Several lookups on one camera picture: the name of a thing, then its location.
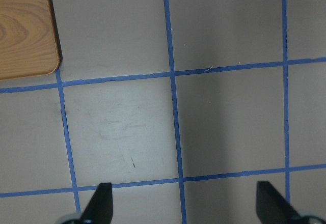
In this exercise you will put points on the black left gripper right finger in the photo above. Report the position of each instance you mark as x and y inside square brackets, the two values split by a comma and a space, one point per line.
[272, 207]

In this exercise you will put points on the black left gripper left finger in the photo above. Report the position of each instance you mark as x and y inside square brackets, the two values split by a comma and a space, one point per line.
[100, 207]

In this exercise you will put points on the wooden tray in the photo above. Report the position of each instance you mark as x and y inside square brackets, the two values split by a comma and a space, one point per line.
[30, 44]

